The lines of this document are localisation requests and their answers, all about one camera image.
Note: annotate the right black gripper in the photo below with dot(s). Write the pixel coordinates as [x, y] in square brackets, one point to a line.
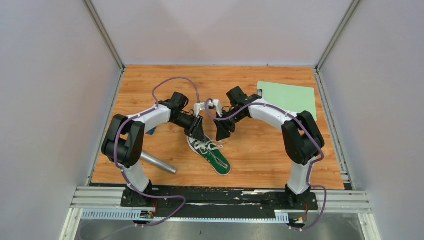
[223, 129]

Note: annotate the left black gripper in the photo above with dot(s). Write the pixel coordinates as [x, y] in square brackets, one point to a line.
[195, 130]

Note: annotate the green canvas sneaker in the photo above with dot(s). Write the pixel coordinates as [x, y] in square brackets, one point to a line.
[215, 158]

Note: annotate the white shoelace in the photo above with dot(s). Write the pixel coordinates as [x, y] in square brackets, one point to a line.
[206, 147]

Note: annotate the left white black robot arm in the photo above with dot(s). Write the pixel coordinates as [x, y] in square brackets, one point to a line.
[123, 142]

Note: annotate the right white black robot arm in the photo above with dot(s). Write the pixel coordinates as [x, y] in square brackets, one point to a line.
[303, 141]

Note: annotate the blue yellow toy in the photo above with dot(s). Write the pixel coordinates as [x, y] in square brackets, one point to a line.
[151, 132]

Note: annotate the silver microphone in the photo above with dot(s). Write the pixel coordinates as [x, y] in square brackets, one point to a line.
[158, 163]

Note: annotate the light green clipboard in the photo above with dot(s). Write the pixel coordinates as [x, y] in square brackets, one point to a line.
[289, 97]

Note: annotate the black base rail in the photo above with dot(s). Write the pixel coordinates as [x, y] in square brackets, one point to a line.
[214, 205]

